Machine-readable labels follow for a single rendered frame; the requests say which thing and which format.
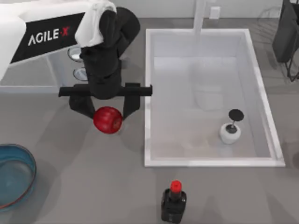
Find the white sink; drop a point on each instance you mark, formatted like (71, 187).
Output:
(210, 98)

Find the pale microwave oven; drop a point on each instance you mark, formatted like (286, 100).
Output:
(30, 74)

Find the black bottle with red cap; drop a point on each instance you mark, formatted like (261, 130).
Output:
(173, 205)

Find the white pot with black disc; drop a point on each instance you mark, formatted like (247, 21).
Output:
(230, 134)

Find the red apple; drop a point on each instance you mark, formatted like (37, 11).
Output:
(106, 120)

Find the blue bowl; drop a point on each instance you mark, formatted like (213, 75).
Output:
(14, 172)

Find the white wall socket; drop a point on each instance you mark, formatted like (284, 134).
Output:
(214, 12)

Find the grey microwave knob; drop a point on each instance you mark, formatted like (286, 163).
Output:
(80, 73)
(74, 53)

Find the tall white tap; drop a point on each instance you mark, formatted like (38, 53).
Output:
(199, 16)

